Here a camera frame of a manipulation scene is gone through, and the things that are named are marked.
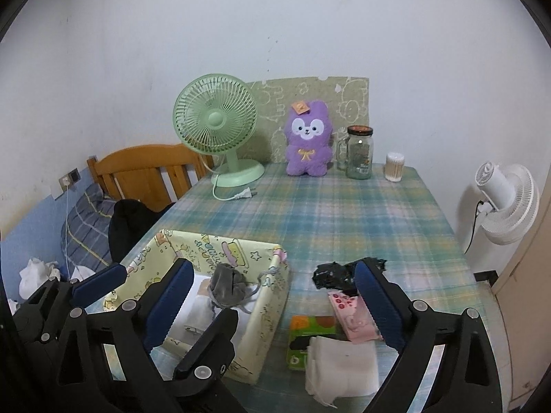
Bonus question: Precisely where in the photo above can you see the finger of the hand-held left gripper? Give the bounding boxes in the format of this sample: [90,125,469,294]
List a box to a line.
[166,309,240,413]
[70,264,129,307]

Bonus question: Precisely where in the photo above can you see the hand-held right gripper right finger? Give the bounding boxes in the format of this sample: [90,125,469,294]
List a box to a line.
[354,257,503,413]

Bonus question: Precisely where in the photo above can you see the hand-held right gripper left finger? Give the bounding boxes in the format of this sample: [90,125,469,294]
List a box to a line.
[49,257,196,413]

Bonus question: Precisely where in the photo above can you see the pink wet wipes pack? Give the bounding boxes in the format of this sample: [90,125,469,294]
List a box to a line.
[327,290,385,346]

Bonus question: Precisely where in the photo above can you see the black umbrella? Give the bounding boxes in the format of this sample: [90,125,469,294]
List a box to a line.
[313,257,388,292]

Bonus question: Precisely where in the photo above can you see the yellow cartoon gift bag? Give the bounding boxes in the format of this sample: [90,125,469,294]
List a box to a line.
[102,229,290,384]

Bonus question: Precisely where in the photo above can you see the white tissue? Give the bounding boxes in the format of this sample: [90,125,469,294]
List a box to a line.
[305,335,380,397]

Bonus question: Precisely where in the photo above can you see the green orange tissue pack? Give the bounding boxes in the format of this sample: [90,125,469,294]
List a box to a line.
[288,315,347,373]

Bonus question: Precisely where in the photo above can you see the white crumpled cloth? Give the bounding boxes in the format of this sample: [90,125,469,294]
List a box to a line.
[18,257,62,301]

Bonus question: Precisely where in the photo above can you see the blue plaid bedding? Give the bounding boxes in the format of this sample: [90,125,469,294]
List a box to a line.
[62,184,118,267]

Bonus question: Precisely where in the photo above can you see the black garment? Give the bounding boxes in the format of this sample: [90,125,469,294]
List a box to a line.
[107,199,176,264]

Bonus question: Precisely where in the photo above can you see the plaid tablecloth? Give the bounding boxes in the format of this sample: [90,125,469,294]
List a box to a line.
[84,162,493,413]

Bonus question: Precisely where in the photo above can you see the cotton swab container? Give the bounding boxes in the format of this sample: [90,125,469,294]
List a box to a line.
[385,152,406,182]

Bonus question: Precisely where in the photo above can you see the wooden cabinet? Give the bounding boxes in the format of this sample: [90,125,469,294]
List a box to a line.
[493,206,551,401]

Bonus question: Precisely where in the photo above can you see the glass jar mug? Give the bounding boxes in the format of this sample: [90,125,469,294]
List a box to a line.
[337,126,374,180]

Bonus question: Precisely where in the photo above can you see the white fan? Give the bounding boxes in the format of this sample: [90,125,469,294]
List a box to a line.
[474,161,540,246]

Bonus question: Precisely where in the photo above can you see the purple plush toy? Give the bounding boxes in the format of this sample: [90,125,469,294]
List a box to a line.
[282,100,335,177]

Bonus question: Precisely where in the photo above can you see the green desk fan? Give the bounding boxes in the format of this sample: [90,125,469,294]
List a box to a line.
[173,73,266,188]

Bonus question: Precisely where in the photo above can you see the beige cartoon cushion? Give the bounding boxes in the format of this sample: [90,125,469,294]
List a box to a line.
[245,76,370,166]

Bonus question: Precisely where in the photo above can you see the white charging cable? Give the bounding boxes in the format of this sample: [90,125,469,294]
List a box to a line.
[60,181,75,276]

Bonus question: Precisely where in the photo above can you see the grey drawstring pouch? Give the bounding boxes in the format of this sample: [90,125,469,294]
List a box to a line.
[207,262,262,316]

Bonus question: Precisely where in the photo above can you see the wall socket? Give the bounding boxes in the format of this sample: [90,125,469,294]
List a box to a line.
[58,169,82,193]

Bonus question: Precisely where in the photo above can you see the green fan power cord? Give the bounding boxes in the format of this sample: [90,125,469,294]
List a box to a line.
[210,176,259,202]

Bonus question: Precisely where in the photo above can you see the black fan cable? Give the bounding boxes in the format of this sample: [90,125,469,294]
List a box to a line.
[462,200,491,254]

